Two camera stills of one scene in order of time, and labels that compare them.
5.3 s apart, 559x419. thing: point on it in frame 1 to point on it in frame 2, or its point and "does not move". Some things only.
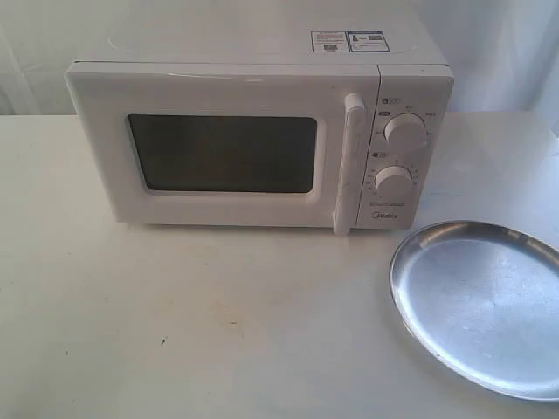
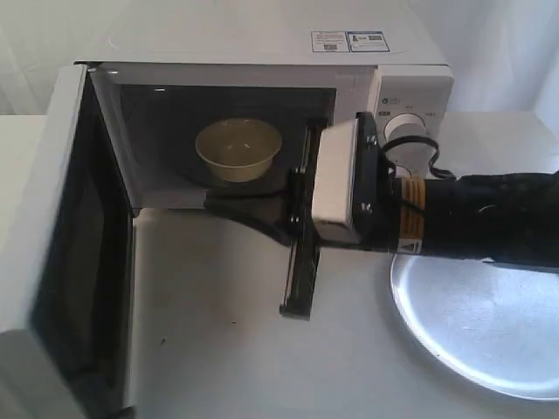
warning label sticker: (349, 42) does not move
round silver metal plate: (481, 300) does not move
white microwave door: (230, 144) to (66, 340)
